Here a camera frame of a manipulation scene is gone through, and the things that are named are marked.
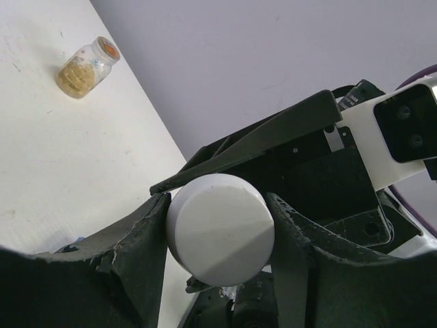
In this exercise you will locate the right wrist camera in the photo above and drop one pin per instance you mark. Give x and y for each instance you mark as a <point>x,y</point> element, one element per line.
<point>396,133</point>

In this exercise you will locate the blue weekly pill organizer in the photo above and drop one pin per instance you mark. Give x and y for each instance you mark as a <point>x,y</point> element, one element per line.
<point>75,241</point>

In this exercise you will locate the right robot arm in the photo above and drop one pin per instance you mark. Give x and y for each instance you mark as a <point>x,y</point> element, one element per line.
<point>406,225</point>

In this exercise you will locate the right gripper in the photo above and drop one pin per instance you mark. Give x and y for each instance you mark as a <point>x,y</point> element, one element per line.
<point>304,156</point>

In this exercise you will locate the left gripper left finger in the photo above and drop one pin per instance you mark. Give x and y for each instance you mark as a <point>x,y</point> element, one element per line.
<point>113,278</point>

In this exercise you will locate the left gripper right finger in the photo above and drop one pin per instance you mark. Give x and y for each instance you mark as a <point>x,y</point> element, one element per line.
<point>323,280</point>

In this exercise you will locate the white bottle cap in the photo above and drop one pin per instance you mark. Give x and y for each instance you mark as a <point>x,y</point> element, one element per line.
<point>219,229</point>

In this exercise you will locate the amber glass pill jar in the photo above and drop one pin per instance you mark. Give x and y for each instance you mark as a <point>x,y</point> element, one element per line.
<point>89,66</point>

